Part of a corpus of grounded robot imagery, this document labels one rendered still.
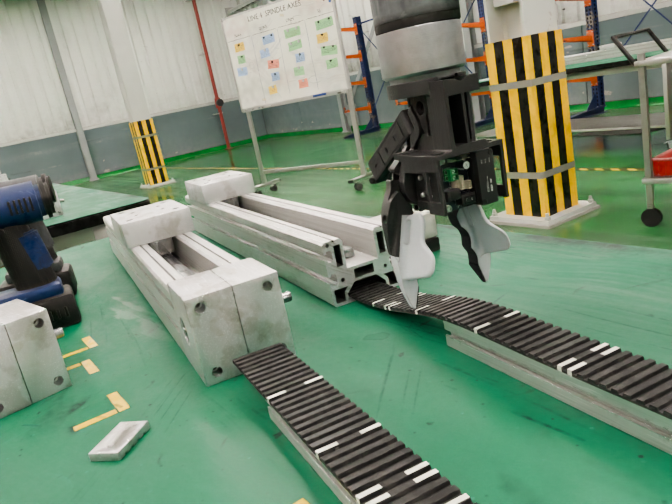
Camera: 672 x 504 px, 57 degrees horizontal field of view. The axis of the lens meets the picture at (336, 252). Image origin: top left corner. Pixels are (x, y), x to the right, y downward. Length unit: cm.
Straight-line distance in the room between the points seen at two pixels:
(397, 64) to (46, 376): 50
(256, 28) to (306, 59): 70
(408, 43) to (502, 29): 357
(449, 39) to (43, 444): 52
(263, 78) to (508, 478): 655
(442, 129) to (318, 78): 589
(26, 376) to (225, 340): 23
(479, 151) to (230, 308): 29
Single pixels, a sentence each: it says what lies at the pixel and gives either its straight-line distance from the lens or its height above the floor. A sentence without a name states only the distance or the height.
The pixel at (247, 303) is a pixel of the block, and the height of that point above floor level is 85.
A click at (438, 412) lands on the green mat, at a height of 78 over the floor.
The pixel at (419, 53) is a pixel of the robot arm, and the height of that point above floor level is 106.
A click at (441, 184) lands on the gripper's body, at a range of 53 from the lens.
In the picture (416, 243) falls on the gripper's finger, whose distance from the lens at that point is 58.
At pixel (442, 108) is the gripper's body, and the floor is 101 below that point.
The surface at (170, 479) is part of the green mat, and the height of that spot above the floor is 78.
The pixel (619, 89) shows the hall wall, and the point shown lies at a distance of 943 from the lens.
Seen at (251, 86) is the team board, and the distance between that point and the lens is 701.
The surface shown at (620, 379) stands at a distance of 48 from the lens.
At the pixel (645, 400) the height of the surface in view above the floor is 81.
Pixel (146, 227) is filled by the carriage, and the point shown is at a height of 89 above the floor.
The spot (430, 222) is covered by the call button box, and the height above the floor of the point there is 83.
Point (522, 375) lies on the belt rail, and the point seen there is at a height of 79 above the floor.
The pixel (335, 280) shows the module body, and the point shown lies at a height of 81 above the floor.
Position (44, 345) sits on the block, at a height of 84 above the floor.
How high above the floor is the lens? 105
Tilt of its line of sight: 15 degrees down
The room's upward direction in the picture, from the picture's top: 12 degrees counter-clockwise
